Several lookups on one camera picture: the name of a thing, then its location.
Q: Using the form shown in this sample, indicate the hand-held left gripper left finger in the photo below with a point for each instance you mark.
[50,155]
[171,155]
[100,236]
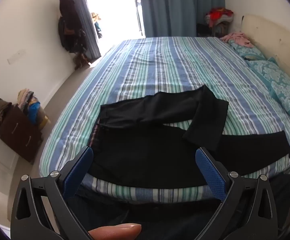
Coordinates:
[78,170]

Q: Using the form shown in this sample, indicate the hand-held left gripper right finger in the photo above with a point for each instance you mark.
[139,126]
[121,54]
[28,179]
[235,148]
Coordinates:
[210,172]

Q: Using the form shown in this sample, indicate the black pants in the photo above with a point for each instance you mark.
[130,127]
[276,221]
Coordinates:
[147,155]

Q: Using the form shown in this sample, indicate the person's left hand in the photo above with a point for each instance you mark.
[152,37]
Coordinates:
[115,231]

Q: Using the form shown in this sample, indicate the person's dark clothing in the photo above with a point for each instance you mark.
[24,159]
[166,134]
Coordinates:
[172,220]

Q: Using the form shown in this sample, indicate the brown drawer cabinet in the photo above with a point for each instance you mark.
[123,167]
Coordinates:
[17,132]

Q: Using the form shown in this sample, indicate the pile of colourful clothes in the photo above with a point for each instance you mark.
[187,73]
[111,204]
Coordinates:
[32,107]

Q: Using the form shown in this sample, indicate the large teal patterned pillow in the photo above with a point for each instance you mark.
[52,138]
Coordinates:
[280,85]

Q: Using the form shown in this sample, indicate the brown shoes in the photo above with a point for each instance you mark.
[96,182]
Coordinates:
[81,61]

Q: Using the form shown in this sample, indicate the striped bed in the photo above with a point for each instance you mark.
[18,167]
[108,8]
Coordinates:
[172,62]

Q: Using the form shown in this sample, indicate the small teal patterned pillow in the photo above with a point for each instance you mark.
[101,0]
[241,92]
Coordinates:
[247,52]

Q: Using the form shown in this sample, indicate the cream headboard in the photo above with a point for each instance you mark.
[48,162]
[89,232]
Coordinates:
[272,37]

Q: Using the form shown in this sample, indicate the pink cloth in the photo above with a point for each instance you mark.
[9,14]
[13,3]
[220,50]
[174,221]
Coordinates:
[237,38]

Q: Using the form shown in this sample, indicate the dark bag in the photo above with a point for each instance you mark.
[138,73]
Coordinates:
[203,30]

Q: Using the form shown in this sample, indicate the hanging dark coats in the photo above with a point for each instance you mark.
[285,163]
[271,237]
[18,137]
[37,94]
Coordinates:
[68,25]

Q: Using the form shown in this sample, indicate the clothes outside doorway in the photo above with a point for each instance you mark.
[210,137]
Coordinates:
[97,25]

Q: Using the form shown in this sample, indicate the grey-blue curtain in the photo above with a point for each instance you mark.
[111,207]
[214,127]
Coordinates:
[85,17]

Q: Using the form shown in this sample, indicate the pile of red clothes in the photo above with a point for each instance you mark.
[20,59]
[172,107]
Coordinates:
[218,15]

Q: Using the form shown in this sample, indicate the blue curtain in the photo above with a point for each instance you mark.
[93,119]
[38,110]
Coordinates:
[180,5]

